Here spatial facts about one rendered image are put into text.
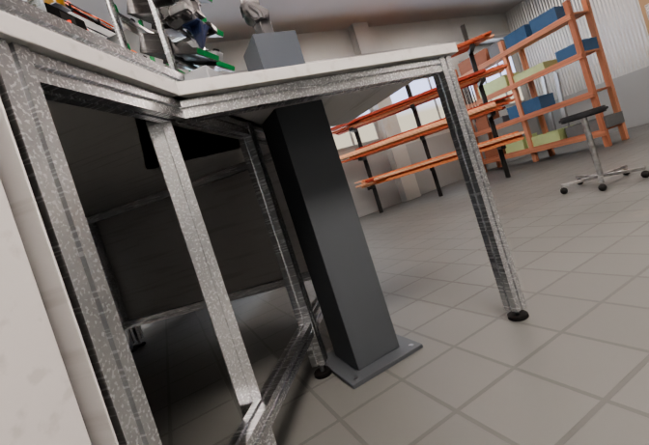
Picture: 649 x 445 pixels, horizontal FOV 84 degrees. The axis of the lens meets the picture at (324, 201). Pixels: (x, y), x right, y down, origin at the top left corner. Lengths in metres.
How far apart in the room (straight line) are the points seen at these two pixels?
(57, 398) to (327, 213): 0.79
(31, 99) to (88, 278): 0.22
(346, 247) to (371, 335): 0.28
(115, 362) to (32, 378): 0.09
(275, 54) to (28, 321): 0.93
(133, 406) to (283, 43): 0.99
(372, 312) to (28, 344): 0.90
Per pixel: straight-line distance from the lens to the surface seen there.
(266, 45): 1.18
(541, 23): 6.25
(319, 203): 1.07
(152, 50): 1.67
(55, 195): 0.52
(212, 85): 0.84
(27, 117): 0.54
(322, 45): 6.19
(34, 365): 0.48
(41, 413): 0.48
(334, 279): 1.09
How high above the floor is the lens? 0.55
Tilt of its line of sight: 2 degrees down
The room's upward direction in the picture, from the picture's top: 18 degrees counter-clockwise
